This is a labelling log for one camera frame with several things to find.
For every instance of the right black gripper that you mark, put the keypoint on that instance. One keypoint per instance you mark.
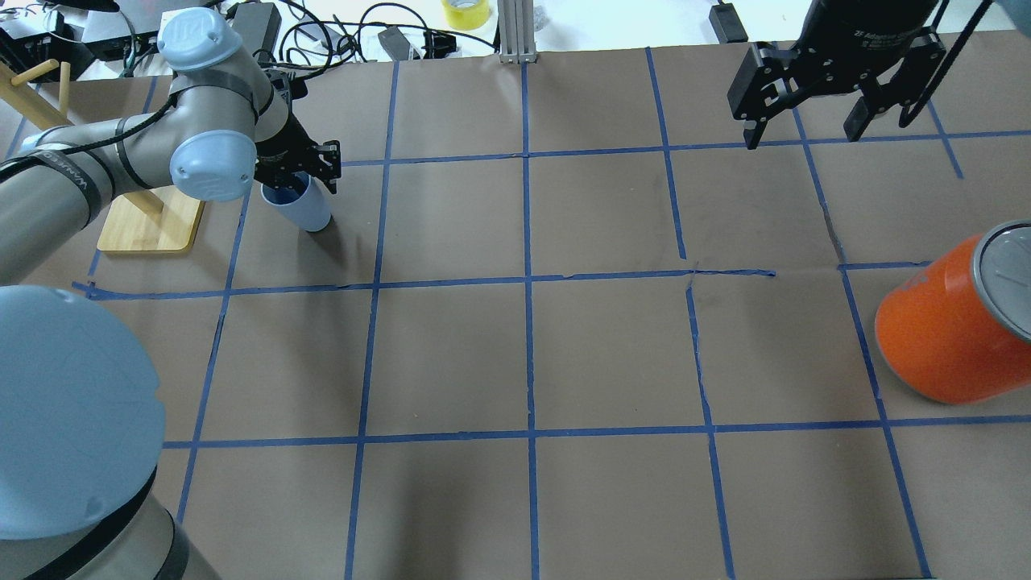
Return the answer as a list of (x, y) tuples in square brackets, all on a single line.
[(866, 34)]

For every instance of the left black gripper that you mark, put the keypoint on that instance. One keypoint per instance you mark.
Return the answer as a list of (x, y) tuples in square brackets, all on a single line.
[(277, 148)]

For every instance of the light blue plastic cup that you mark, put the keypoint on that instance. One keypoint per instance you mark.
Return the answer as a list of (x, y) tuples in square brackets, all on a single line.
[(304, 201)]

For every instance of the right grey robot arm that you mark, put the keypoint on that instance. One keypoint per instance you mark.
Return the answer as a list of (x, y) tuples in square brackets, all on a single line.
[(918, 99)]

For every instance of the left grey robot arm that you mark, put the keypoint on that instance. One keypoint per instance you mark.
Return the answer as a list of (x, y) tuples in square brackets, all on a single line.
[(83, 427)]

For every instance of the black power adapter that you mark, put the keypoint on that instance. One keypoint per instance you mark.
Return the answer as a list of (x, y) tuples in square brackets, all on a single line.
[(726, 23)]

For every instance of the black power brick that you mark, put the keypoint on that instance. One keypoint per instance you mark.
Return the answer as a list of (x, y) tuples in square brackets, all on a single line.
[(258, 24)]

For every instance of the wooden mug stand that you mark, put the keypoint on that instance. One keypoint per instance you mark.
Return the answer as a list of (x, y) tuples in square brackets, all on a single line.
[(155, 221)]

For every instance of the yellow tape roll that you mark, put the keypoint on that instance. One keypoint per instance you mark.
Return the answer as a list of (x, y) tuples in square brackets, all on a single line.
[(466, 15)]

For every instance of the orange cylindrical canister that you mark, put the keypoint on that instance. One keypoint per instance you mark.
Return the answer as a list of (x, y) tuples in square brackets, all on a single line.
[(959, 332)]

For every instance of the aluminium extrusion post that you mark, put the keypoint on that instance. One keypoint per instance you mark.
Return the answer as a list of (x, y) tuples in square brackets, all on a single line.
[(516, 32)]

